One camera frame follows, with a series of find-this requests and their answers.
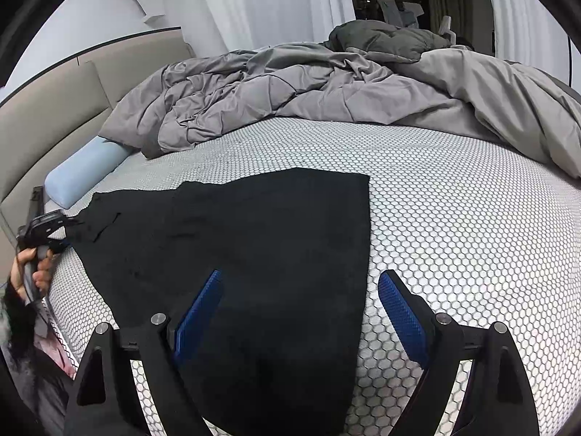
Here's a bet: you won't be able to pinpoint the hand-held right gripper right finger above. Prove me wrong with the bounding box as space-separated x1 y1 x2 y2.
378 270 541 436

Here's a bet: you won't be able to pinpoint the beige padded headboard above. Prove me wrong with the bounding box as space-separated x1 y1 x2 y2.
0 27 196 246

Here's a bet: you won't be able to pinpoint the person's left forearm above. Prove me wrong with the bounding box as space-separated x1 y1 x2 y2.
0 288 41 366

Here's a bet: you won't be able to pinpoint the dark grey pillow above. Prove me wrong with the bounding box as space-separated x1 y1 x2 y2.
329 20 455 63

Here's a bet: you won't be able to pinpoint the grey duvet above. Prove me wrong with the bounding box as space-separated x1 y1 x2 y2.
97 43 581 178

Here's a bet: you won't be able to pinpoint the black pants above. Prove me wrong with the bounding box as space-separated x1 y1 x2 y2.
68 168 370 436

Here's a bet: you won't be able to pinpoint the white curtain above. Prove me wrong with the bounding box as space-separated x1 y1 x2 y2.
191 0 355 52
483 0 573 82

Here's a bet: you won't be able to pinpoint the white chair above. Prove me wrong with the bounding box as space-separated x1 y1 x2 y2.
437 15 458 40

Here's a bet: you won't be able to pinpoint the white honeycomb bed mattress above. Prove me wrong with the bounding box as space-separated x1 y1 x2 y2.
43 116 581 436

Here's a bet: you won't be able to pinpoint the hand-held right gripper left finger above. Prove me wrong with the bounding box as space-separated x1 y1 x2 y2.
64 270 225 436

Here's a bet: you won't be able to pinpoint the light blue bolster pillow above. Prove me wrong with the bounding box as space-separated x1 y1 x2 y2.
44 137 137 212

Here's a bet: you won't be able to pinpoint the person's left hand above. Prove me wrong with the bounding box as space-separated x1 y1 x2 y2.
9 249 56 303

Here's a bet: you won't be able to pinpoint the person's grey pink clothing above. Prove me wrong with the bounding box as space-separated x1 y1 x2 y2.
27 300 81 436

